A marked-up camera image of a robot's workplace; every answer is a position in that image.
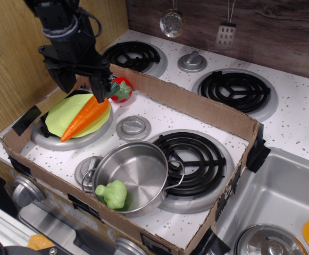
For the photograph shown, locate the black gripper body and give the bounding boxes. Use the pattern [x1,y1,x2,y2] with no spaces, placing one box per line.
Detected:
[38,29,110,77]

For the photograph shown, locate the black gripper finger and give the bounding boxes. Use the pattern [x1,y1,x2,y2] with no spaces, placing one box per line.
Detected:
[46,65,77,93]
[89,70,113,103]

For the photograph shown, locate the orange toy carrot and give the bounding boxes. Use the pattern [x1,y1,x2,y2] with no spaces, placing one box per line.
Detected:
[61,83,119,142]

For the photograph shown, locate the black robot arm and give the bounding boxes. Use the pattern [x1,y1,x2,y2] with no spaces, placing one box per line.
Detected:
[25,1,112,103]

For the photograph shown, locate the light green plate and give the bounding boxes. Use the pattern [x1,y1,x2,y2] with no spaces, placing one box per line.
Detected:
[45,93,111,142]

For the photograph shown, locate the red toy tomato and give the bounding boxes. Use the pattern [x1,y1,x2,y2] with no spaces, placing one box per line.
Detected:
[110,77,133,103]

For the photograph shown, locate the back left stove burner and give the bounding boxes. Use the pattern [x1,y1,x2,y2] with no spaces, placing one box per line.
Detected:
[102,41,168,78]

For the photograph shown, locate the centre silver stove knob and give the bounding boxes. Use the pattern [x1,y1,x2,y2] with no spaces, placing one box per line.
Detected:
[116,115,152,141]

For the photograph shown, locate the silver stove knob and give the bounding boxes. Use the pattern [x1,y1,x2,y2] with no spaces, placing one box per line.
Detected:
[116,115,152,141]
[74,156,103,193]
[177,50,207,73]

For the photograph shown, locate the front left stove burner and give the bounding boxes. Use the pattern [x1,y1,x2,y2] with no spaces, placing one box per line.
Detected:
[30,89,114,152]

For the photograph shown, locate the front silver stove knob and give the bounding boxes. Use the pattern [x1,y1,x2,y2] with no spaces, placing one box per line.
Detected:
[74,156,103,193]

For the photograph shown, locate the hanging metal strainer ladle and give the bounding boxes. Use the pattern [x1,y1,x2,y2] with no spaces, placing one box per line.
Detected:
[160,1,185,38]

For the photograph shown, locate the back silver stove knob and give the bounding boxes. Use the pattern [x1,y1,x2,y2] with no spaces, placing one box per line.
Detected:
[177,50,207,73]

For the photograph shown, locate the cardboard fence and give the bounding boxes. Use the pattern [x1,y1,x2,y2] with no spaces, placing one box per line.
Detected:
[1,65,263,254]

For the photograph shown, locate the green toy broccoli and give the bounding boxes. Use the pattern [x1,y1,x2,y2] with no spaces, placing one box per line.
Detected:
[95,180,127,209]

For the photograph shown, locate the left oven front knob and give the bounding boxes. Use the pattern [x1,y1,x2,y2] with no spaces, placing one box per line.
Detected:
[12,175,46,208]

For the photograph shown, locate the oven knob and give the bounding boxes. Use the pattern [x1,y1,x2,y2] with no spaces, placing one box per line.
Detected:
[12,175,46,208]
[113,237,147,255]

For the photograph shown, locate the hanging metal spatula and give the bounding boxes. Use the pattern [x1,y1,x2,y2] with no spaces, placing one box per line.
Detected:
[214,1,237,50]

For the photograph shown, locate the front right stove burner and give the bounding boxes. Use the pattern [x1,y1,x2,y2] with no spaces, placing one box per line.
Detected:
[149,129,235,214]

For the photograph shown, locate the right oven front knob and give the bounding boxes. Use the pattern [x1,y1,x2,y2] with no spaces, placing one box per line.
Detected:
[113,237,147,255]

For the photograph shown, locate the orange toy piece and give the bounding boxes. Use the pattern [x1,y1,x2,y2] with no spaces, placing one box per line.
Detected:
[27,234,53,251]

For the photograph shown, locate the steel sink basin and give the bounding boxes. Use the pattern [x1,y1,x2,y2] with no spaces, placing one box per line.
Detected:
[216,148,309,254]

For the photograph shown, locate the steel pot lid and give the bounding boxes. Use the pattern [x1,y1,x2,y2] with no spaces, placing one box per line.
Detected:
[233,224,308,254]

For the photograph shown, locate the steel pot with handles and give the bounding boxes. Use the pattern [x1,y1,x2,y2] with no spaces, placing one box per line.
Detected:
[92,141,185,218]

